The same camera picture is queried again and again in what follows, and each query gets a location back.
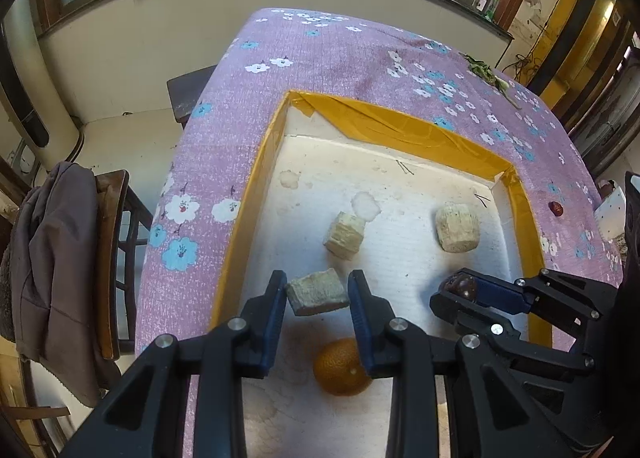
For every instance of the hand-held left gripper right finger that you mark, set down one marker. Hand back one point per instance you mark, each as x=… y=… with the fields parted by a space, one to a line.
x=361 y=323

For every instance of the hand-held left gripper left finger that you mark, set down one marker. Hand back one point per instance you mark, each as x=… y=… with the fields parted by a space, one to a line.
x=272 y=318

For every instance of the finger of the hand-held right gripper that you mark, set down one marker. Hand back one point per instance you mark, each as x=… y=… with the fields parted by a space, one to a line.
x=540 y=353
x=500 y=294

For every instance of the dark red date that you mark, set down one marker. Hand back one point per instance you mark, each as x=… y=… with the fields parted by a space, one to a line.
x=462 y=284
x=556 y=209

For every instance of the pale sugarcane chunk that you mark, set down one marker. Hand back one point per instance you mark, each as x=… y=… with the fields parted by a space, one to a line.
x=457 y=229
x=317 y=293
x=345 y=238

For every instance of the yellow tray with white foam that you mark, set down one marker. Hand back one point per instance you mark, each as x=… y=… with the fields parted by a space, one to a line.
x=400 y=177

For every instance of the orange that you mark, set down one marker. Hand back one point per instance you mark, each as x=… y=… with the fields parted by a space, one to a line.
x=335 y=368

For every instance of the black hairpin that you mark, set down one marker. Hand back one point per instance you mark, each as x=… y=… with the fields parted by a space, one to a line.
x=483 y=200
x=404 y=168

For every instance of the white peeled fruit piece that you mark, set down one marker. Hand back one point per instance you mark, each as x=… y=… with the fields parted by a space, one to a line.
x=366 y=205

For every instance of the white dotted cup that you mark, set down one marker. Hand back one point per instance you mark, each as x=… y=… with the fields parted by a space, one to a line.
x=612 y=213

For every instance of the wooden chair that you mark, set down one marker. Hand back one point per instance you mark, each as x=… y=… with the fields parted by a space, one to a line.
x=112 y=248

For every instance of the dark wooden cabinet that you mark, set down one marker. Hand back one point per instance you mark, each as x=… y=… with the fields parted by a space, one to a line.
x=610 y=122

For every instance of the green leafy sprig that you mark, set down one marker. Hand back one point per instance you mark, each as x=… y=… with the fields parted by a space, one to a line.
x=482 y=68

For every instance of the grey jacket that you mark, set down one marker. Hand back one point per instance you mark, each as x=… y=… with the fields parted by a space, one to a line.
x=50 y=258

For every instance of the dark wooden stool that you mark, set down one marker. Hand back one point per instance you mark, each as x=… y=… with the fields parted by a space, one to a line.
x=187 y=90

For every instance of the purple floral tablecloth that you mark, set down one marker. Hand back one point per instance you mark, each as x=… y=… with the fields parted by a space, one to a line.
x=325 y=52

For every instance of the green bottle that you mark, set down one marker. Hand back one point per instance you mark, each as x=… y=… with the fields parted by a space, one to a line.
x=492 y=5

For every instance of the white standing air conditioner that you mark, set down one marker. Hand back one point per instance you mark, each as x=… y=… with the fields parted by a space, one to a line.
x=30 y=77

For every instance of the yellow door frame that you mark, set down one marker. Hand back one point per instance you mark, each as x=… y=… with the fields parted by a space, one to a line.
x=565 y=52

